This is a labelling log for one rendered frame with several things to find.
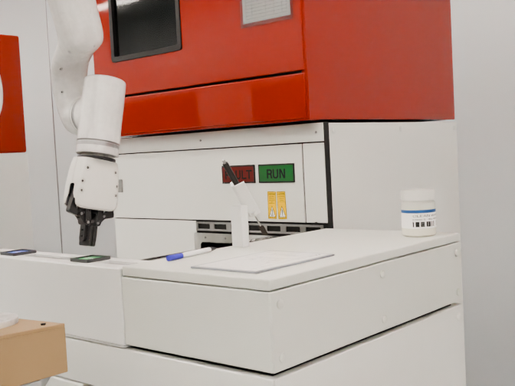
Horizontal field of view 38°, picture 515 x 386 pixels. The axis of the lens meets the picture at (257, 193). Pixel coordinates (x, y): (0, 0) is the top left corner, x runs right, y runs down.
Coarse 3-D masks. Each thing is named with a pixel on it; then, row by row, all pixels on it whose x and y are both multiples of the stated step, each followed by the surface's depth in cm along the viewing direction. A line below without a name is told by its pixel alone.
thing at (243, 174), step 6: (222, 168) 202; (234, 168) 199; (240, 168) 198; (246, 168) 196; (252, 168) 195; (240, 174) 198; (246, 174) 197; (252, 174) 195; (228, 180) 201; (240, 180) 198; (246, 180) 197; (252, 180) 195
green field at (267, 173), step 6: (264, 168) 192; (270, 168) 191; (276, 168) 190; (282, 168) 189; (288, 168) 187; (264, 174) 192; (270, 174) 191; (276, 174) 190; (282, 174) 189; (288, 174) 187; (264, 180) 193; (270, 180) 191; (276, 180) 190; (282, 180) 189; (288, 180) 188
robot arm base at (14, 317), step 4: (0, 312) 131; (4, 312) 131; (8, 312) 130; (0, 316) 126; (4, 316) 126; (8, 316) 125; (12, 316) 125; (16, 316) 125; (0, 320) 121; (4, 320) 121; (8, 320) 121; (12, 320) 122; (16, 320) 124; (0, 324) 119; (4, 324) 120; (8, 324) 121; (12, 324) 122; (0, 328) 119
